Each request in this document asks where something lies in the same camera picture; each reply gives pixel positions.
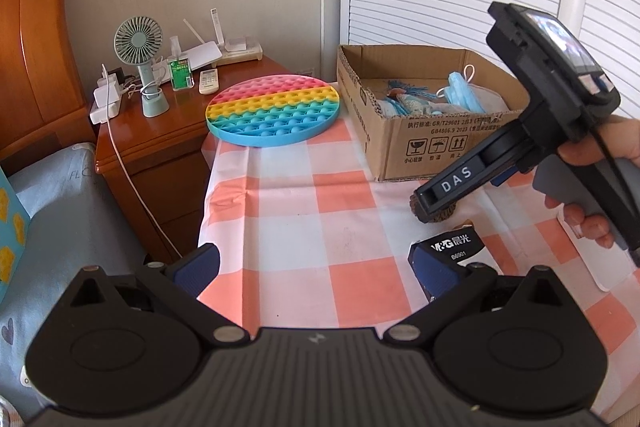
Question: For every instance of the blue yellow pillow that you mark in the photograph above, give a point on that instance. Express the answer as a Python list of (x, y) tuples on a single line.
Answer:
[(10, 232)]

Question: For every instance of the white remote control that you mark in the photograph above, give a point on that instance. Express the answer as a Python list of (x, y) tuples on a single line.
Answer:
[(209, 82)]

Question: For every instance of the pink white checkered tablecloth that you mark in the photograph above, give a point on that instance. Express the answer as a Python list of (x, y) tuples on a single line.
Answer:
[(300, 217)]

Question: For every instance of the grey cloth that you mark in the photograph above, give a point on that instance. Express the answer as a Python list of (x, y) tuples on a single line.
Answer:
[(492, 99)]

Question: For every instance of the green card in clear stand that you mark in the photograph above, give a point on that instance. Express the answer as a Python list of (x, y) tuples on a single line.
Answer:
[(181, 74)]

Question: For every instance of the white router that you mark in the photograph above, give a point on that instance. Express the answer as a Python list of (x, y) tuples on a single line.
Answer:
[(202, 54)]

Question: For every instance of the wooden headboard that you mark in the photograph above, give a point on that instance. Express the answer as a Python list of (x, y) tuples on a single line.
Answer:
[(35, 47)]

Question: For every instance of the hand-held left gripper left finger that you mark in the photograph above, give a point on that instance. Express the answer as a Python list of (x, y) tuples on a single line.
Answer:
[(200, 264)]

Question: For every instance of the blue grey bedsheet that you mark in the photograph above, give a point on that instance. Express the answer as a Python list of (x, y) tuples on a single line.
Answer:
[(65, 227)]

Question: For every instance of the beige tray with white box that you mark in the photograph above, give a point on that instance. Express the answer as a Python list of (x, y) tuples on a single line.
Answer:
[(240, 49)]

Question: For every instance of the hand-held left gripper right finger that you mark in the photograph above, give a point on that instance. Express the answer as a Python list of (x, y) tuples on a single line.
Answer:
[(425, 269)]

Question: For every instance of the floral sachet with blue tassel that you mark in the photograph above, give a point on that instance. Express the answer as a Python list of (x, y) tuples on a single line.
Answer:
[(412, 104)]

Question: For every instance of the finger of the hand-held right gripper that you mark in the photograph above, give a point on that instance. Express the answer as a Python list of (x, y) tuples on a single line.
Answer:
[(427, 204)]

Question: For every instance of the round rainbow pop toy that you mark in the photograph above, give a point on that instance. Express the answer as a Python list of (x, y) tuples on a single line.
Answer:
[(275, 112)]

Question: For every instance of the person's right hand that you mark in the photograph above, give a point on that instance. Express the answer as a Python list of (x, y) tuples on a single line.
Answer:
[(615, 139)]

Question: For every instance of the blue face mask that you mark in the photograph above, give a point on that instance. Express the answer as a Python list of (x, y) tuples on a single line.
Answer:
[(462, 94)]

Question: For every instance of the brown cardboard box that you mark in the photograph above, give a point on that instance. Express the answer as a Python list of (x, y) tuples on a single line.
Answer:
[(400, 147)]

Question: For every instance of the black power adapter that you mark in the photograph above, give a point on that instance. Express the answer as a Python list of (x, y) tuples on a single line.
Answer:
[(116, 75)]

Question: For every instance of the green desk fan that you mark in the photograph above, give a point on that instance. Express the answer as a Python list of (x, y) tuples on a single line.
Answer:
[(139, 39)]

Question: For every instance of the white charger plug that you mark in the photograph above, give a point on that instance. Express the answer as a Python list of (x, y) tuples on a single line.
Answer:
[(107, 92)]

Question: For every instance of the brown hair scrunchie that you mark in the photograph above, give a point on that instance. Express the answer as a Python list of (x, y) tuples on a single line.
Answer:
[(446, 213)]

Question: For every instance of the wooden nightstand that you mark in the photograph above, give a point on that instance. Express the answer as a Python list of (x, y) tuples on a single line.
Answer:
[(150, 147)]

